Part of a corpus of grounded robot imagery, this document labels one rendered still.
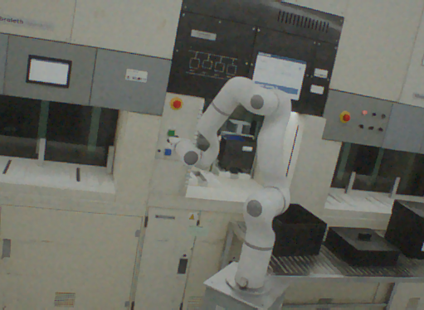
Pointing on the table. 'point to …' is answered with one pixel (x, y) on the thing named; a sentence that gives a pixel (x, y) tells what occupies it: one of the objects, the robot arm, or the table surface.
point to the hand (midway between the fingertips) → (176, 138)
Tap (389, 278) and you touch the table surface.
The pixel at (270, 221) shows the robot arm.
